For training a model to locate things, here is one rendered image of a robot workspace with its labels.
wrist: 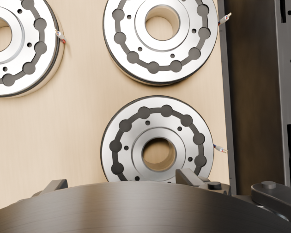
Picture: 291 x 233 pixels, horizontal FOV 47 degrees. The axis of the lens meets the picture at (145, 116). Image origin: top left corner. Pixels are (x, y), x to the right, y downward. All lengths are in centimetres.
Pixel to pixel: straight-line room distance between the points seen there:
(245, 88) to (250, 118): 3
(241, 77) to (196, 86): 5
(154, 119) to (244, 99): 8
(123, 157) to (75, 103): 7
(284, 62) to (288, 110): 3
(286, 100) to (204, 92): 11
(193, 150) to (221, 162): 5
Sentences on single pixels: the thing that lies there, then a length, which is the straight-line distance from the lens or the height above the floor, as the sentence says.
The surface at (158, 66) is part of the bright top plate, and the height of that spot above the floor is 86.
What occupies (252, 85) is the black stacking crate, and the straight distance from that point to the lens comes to 29.
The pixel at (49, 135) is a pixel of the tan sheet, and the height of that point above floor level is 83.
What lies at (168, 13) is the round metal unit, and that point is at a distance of 32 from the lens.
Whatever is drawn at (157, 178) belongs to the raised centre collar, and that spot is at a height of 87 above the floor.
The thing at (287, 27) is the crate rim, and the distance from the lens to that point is 26.
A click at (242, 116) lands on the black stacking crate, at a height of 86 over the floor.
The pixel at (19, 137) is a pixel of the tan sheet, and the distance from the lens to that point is 34.
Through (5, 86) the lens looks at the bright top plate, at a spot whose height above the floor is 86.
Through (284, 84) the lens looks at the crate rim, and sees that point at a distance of 25.
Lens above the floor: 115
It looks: 85 degrees down
